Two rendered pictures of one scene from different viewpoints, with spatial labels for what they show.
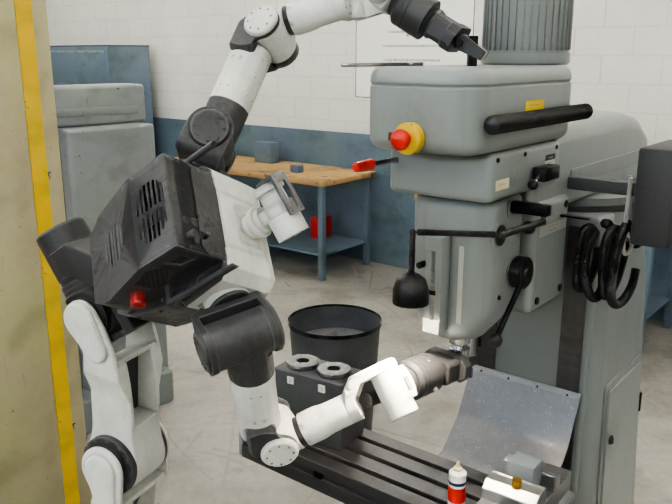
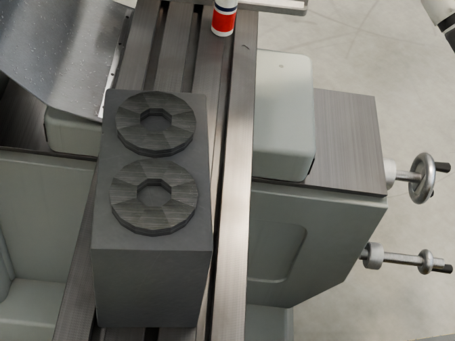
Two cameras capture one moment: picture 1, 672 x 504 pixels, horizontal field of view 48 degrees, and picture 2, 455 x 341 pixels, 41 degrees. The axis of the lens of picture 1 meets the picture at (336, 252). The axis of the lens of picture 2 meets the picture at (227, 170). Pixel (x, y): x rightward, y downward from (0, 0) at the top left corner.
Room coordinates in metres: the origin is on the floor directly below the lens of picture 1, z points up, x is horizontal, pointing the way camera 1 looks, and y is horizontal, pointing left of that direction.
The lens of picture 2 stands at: (2.12, 0.39, 1.60)
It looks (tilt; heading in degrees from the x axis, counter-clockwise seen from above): 51 degrees down; 225
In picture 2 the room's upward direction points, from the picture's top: 12 degrees clockwise
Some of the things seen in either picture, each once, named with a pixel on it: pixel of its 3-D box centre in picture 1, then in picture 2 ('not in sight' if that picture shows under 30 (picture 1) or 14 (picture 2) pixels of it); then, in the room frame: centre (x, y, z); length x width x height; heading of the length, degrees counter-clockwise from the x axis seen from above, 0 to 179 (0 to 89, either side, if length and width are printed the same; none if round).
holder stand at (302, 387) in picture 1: (318, 398); (152, 207); (1.89, 0.05, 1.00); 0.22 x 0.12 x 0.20; 58
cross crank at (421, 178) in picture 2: not in sight; (405, 176); (1.22, 0.03, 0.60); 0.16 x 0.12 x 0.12; 141
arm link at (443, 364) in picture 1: (433, 370); not in sight; (1.54, -0.22, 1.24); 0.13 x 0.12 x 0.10; 44
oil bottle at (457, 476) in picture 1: (457, 482); (225, 5); (1.55, -0.28, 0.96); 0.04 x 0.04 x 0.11
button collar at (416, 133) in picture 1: (408, 138); not in sight; (1.43, -0.14, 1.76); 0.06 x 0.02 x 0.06; 51
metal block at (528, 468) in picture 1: (524, 472); not in sight; (1.50, -0.42, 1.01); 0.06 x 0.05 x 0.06; 54
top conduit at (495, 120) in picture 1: (542, 117); not in sight; (1.54, -0.42, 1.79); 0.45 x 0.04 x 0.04; 141
